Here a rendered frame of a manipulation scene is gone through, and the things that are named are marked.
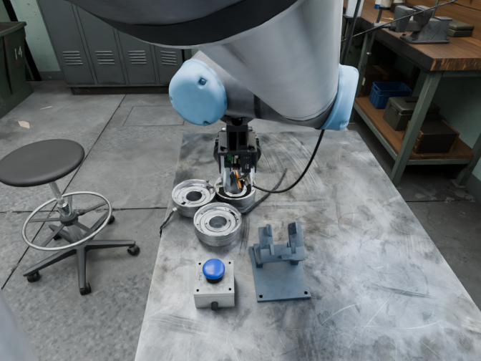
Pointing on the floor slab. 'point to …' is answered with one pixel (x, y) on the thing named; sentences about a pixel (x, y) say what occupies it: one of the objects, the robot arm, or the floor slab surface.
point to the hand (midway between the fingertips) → (237, 178)
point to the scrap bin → (12, 66)
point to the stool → (41, 175)
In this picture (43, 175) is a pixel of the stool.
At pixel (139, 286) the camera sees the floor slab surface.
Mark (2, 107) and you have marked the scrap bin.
